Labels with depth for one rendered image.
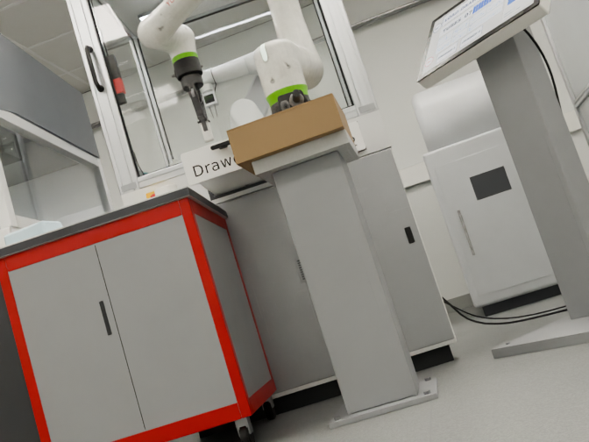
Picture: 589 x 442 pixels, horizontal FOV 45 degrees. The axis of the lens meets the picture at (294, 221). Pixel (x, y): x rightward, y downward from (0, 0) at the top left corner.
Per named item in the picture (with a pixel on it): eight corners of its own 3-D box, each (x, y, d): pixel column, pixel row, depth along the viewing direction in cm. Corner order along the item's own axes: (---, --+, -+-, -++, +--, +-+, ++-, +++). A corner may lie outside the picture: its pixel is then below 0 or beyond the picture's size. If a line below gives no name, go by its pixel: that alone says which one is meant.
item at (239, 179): (267, 156, 230) (262, 139, 231) (194, 181, 231) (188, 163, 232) (281, 177, 269) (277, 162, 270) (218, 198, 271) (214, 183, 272)
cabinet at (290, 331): (467, 357, 247) (394, 145, 258) (190, 443, 253) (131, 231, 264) (438, 341, 342) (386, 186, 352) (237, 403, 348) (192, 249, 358)
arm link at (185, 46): (196, 21, 250) (173, 36, 255) (173, 14, 239) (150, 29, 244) (207, 58, 248) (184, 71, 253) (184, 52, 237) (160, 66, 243)
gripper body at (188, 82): (183, 84, 249) (190, 109, 248) (177, 76, 241) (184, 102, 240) (203, 77, 249) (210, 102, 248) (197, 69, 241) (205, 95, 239)
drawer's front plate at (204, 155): (273, 158, 228) (263, 126, 229) (188, 186, 229) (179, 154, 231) (273, 159, 229) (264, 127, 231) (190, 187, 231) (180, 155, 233)
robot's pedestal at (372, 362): (438, 398, 183) (348, 126, 193) (329, 430, 188) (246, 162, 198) (437, 381, 212) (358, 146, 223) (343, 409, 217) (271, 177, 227)
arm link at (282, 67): (321, 96, 217) (302, 39, 219) (296, 91, 203) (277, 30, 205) (287, 112, 223) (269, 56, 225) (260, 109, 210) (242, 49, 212)
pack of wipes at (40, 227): (66, 234, 216) (61, 220, 217) (46, 233, 207) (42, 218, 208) (25, 249, 220) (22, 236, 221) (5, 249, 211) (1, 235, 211)
